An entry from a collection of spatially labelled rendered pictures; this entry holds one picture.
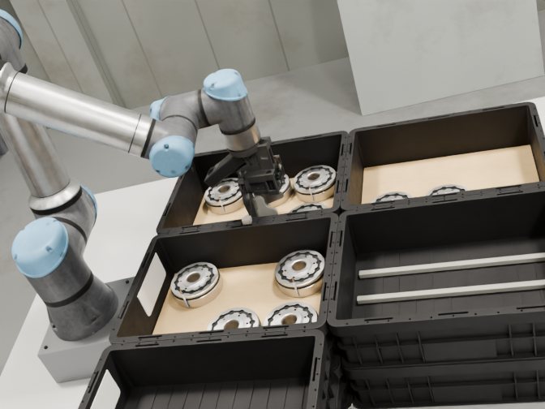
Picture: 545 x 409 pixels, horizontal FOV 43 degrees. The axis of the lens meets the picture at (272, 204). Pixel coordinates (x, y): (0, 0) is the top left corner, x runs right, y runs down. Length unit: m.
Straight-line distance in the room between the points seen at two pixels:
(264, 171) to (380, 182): 0.29
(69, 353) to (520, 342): 0.90
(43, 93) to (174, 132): 0.23
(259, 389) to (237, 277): 0.30
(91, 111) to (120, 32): 2.97
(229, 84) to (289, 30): 2.77
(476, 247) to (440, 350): 0.27
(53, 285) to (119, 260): 0.43
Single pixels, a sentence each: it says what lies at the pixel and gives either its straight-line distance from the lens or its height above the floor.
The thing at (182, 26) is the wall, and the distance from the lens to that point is 4.12.
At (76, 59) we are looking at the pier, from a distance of 4.19.
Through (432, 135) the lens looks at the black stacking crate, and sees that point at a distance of 1.58.
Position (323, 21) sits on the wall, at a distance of 4.05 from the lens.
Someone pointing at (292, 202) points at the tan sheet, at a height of 0.83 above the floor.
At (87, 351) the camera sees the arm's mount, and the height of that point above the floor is 0.78.
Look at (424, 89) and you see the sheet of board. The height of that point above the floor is 0.06.
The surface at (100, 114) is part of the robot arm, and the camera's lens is 1.24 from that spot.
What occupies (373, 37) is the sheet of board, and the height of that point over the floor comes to 0.36.
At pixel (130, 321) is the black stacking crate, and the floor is 0.91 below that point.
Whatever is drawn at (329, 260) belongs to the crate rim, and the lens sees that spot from 1.24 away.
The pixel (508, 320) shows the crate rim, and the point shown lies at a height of 0.91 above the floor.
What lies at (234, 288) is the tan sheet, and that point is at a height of 0.83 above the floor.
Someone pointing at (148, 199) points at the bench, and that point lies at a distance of 2.05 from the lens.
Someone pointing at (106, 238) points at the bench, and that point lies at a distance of 1.97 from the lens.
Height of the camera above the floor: 1.73
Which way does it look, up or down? 35 degrees down
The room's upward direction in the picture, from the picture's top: 19 degrees counter-clockwise
